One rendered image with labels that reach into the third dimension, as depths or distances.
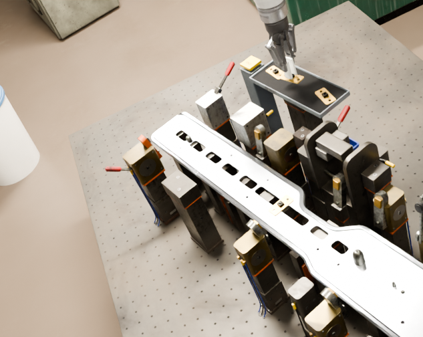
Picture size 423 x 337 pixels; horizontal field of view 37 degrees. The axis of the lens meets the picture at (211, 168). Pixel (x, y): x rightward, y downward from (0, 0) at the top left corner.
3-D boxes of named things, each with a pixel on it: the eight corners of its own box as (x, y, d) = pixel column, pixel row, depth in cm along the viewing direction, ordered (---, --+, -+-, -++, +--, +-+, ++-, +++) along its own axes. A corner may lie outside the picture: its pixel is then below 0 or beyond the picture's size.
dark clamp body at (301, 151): (317, 222, 231) (295, 150, 206) (340, 203, 235) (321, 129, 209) (331, 233, 226) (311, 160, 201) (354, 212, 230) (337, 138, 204)
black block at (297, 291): (299, 347, 199) (278, 297, 180) (321, 326, 202) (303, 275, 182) (311, 358, 196) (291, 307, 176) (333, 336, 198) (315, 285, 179)
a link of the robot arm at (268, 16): (250, 7, 194) (254, 23, 198) (272, 11, 188) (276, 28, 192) (268, -10, 197) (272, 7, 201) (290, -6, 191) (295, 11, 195)
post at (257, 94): (266, 150, 267) (238, 68, 237) (279, 139, 269) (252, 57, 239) (278, 157, 261) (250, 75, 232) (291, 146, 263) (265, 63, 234)
